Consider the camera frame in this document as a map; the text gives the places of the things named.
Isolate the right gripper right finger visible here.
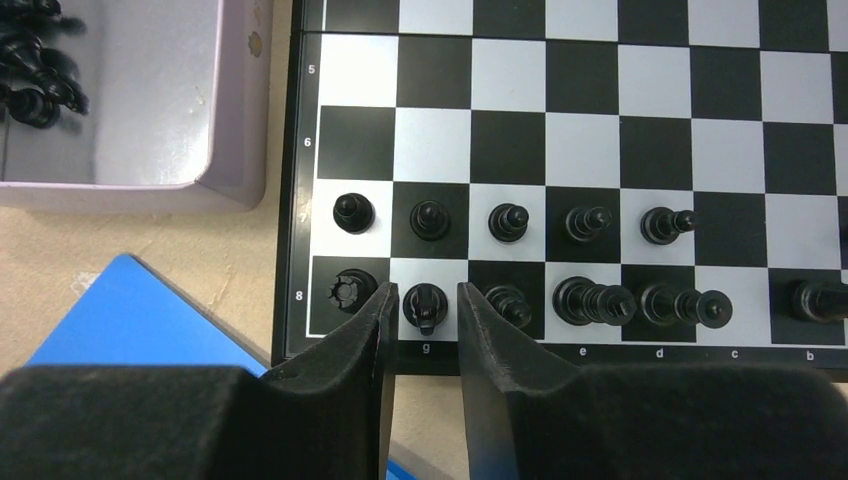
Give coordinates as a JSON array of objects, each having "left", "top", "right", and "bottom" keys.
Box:
[{"left": 457, "top": 282, "right": 847, "bottom": 479}]

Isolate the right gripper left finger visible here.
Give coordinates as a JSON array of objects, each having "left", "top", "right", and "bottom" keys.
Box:
[{"left": 1, "top": 282, "right": 399, "bottom": 479}]

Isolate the black chess rook corner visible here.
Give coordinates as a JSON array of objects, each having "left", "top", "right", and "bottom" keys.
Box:
[{"left": 327, "top": 268, "right": 378, "bottom": 314}]

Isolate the black chess knight g-file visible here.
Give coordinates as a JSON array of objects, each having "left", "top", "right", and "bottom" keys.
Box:
[{"left": 402, "top": 283, "right": 449, "bottom": 336}]

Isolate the black chess piece d-file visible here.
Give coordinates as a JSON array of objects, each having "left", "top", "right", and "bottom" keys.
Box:
[{"left": 637, "top": 283, "right": 733, "bottom": 329}]

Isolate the black chess pawn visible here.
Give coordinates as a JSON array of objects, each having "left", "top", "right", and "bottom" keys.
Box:
[
  {"left": 332, "top": 192, "right": 375, "bottom": 234},
  {"left": 410, "top": 200, "right": 451, "bottom": 241}
]

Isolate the pile of black chess pieces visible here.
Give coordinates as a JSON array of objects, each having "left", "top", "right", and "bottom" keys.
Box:
[{"left": 1, "top": 1, "right": 89, "bottom": 130}]

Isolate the blue folder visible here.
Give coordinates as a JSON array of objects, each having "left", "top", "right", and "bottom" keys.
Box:
[{"left": 25, "top": 253, "right": 425, "bottom": 480}]

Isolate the black and silver chessboard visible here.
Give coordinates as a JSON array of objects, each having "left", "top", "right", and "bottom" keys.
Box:
[{"left": 271, "top": 1, "right": 847, "bottom": 382}]

